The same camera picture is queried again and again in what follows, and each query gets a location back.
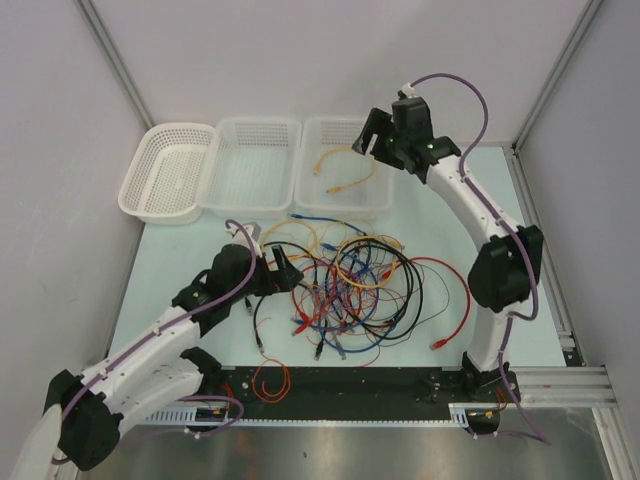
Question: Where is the cream perforated plastic basket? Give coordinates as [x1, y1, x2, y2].
[117, 122, 215, 225]

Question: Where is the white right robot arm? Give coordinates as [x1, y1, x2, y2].
[352, 96, 544, 401]

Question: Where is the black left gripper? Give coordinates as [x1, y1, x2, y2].
[228, 245, 302, 303]

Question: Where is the long black cable loop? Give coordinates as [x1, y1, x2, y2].
[344, 237, 427, 341]

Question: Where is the red ethernet cable centre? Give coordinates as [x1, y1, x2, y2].
[291, 262, 351, 334]

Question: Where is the white slotted cable duct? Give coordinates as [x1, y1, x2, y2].
[141, 405, 233, 427]

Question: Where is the yellow ethernet cable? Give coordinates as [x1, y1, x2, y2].
[334, 239, 405, 289]
[311, 148, 377, 195]

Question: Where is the clear right plastic basket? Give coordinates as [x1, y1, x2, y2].
[294, 117, 395, 220]

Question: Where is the clear plastic basket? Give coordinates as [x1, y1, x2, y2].
[196, 116, 302, 219]
[294, 117, 395, 220]

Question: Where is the black ethernet cable left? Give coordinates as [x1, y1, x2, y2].
[244, 292, 301, 357]

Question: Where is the black mounting base plate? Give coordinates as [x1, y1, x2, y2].
[197, 365, 521, 423]

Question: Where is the thin brown wire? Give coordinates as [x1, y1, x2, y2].
[379, 279, 454, 331]

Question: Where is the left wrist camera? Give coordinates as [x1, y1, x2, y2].
[226, 222, 262, 249]

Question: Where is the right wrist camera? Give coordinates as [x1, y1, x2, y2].
[398, 83, 417, 99]

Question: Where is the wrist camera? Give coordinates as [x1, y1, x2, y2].
[398, 83, 417, 99]
[226, 222, 262, 249]

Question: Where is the clear middle plastic basket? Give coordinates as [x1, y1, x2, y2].
[196, 116, 302, 219]

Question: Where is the thin blue wire top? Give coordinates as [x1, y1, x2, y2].
[288, 212, 369, 237]

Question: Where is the thin red wire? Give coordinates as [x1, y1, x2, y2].
[292, 234, 451, 369]

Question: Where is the blue ethernet cable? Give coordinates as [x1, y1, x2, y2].
[292, 244, 401, 362]

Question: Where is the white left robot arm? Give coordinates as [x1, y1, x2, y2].
[45, 244, 303, 471]

